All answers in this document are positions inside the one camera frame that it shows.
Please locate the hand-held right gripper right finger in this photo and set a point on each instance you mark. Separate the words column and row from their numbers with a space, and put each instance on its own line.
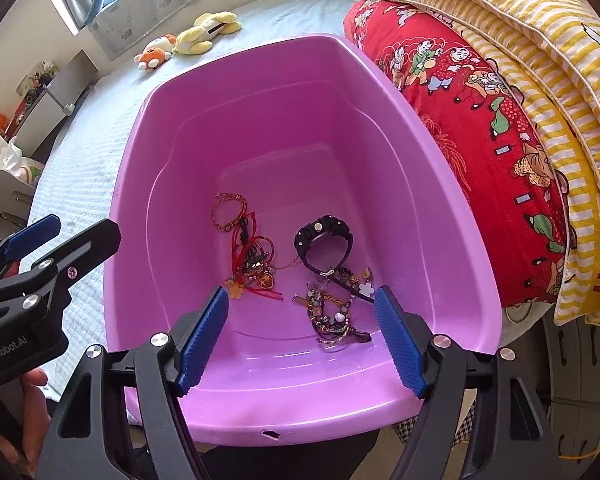
column 400, row 345

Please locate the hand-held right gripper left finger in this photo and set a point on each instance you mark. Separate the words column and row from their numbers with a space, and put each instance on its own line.
column 202, row 345

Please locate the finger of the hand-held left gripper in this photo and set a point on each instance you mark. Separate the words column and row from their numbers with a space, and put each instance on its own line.
column 90, row 242
column 32, row 235

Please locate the black wristwatch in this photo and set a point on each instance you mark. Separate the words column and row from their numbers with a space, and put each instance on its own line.
column 320, row 227

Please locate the pink plastic basin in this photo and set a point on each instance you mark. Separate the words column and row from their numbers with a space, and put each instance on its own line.
column 280, row 135

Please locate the person's left hand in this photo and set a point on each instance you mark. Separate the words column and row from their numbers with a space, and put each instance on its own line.
column 35, row 420

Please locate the grey chair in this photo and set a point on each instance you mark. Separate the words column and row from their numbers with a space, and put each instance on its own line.
column 5, row 185

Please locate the white plastic bag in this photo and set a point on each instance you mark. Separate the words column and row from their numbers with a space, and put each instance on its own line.
column 25, row 167

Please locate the houndstooth cloth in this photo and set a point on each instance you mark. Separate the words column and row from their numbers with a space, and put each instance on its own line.
column 457, row 425

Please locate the orange box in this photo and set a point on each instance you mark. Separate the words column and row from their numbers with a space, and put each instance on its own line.
column 4, row 122

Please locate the row of small desk ornaments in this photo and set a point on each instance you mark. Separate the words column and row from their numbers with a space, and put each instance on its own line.
column 35, row 82

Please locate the grey desk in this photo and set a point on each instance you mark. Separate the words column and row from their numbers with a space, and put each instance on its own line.
column 65, row 85

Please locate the grey cabinet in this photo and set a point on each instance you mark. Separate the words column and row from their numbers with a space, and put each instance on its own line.
column 580, row 375

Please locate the orange mushroom plush toy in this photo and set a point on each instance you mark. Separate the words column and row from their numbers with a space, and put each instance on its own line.
column 155, row 50

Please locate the yellow plush toy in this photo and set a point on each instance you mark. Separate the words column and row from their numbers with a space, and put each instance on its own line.
column 200, row 35

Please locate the red printed quilt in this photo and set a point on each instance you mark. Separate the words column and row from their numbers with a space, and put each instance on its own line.
column 455, row 110

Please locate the yellow striped blanket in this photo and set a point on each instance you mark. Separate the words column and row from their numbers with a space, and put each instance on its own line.
column 555, row 60

